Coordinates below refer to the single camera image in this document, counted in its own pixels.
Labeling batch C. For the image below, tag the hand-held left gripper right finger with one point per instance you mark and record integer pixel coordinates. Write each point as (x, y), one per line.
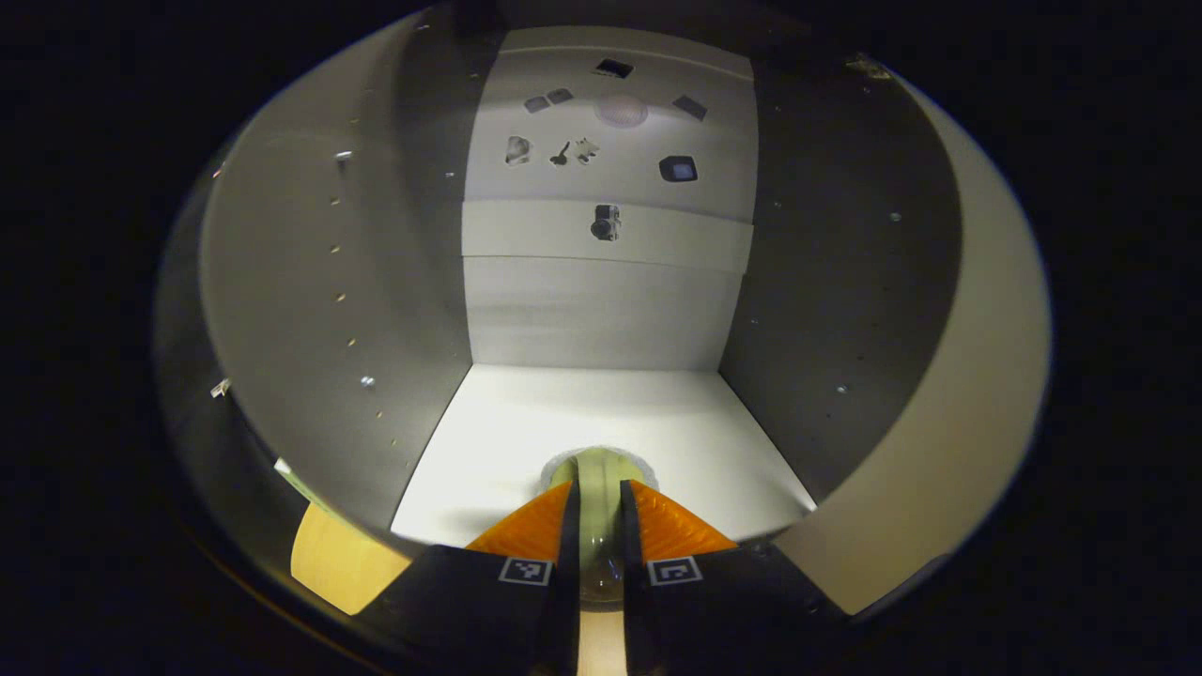
(723, 601)

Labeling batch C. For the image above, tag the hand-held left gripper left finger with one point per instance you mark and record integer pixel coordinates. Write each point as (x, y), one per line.
(470, 601)

